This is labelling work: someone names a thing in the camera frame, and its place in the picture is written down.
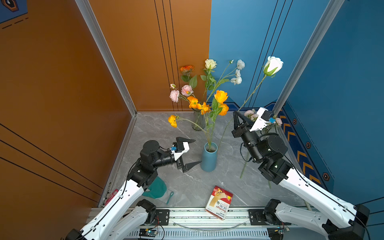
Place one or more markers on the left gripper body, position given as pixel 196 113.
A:
pixel 179 165

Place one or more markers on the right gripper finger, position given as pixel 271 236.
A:
pixel 236 128
pixel 242 120

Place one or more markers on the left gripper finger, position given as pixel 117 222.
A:
pixel 189 166
pixel 180 141

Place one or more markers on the teal cylindrical vase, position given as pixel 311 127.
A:
pixel 209 157

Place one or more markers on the clear glass vase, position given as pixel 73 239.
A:
pixel 199 120

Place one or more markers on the yellow orange ranunculus stem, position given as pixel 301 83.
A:
pixel 218 108

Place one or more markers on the orange flower bunch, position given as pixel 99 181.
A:
pixel 205 109

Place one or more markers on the orange poppy flower stem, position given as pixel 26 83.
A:
pixel 194 103

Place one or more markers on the white ranunculus flower stem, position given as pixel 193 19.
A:
pixel 234 76

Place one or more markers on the pink peony flower stem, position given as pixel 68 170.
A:
pixel 186 92

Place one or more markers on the white rose bud stem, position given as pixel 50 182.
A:
pixel 271 67

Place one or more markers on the cream white rose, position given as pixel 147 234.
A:
pixel 207 77

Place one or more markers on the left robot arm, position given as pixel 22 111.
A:
pixel 112 222

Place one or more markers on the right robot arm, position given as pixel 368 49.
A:
pixel 333 218

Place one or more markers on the green rubber glove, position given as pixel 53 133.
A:
pixel 158 190

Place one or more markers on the red and white box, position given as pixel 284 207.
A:
pixel 219 202

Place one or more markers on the pink snack packet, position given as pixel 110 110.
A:
pixel 110 197

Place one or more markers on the green circuit board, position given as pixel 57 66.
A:
pixel 148 234

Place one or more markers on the right circuit board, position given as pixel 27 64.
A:
pixel 277 233

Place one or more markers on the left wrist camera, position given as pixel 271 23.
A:
pixel 178 149

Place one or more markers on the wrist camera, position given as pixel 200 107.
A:
pixel 265 118
pixel 178 149

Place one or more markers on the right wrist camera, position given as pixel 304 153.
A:
pixel 265 118

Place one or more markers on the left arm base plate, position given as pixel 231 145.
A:
pixel 158 216

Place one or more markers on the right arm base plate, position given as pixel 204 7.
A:
pixel 257 217

